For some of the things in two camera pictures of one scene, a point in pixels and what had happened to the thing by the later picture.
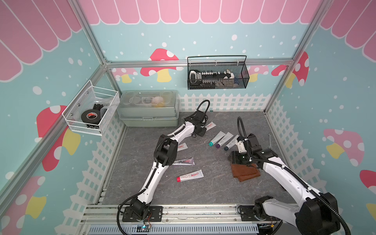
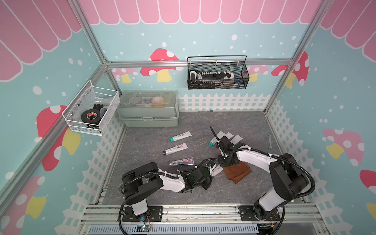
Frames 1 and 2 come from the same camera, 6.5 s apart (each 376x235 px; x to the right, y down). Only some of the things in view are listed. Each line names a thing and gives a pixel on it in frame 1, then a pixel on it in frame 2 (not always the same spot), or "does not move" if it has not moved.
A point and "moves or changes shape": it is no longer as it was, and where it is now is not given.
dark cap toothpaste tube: (182, 147) does not move
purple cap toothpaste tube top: (210, 126) → (217, 170)
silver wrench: (270, 147) does not move
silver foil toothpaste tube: (188, 161) does not move
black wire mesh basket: (207, 72) does not move
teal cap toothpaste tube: (216, 138) does not move
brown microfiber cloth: (244, 172) moves or changes shape
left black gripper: (201, 132) → (208, 181)
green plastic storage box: (148, 108) does not move
